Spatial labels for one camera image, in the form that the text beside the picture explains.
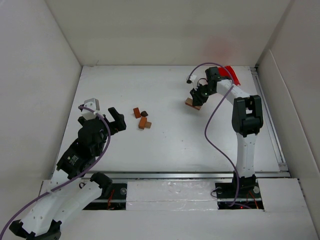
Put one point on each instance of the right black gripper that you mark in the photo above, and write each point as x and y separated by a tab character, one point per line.
198	94

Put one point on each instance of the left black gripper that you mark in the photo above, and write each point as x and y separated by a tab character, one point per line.
110	124

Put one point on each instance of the reddish long wood block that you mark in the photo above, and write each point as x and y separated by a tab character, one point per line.
194	107

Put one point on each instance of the light long wood block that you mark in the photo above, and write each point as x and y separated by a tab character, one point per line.
189	101

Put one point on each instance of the orange arch wood block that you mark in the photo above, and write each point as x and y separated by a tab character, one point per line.
142	123

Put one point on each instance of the tan cube wood block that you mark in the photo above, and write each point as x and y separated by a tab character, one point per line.
148	125

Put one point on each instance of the red plastic bin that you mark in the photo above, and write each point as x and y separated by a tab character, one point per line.
229	73

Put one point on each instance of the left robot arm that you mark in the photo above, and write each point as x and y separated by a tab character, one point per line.
60	203

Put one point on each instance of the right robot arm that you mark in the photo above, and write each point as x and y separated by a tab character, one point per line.
246	120

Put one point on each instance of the small red-brown wood block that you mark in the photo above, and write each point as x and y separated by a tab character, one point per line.
136	112

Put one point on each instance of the dark brown wood block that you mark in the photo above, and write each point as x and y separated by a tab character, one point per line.
144	114

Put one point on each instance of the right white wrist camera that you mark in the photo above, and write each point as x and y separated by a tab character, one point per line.
191	79

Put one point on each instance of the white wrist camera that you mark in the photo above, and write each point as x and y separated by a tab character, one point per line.
191	79
90	107

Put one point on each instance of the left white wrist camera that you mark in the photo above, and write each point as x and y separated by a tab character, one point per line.
90	107

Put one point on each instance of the aluminium front rail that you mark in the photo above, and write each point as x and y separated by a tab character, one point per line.
183	175

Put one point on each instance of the aluminium side rail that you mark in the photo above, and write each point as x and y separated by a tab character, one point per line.
269	123

